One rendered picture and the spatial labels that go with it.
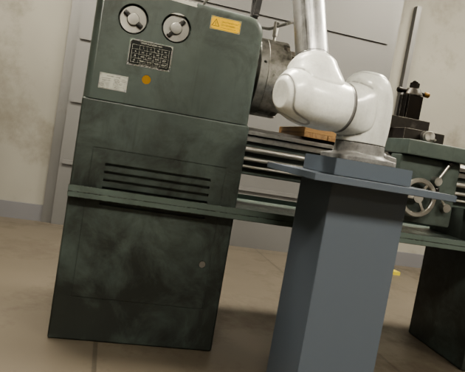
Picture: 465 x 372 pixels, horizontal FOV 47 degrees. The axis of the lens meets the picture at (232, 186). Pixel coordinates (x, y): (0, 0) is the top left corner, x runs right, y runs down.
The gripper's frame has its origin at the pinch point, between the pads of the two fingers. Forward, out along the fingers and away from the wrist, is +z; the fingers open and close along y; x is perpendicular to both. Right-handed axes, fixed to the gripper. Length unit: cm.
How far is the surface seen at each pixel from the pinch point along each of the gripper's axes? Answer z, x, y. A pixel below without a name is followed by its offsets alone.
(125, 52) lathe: 25, 51, -43
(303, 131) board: 40, -21, -35
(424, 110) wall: 8, -198, 182
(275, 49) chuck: 11.1, -5.1, -28.5
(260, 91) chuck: 28.0, -1.3, -31.6
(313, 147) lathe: 46, -27, -32
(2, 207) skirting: 137, 123, 162
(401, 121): 29, -63, -31
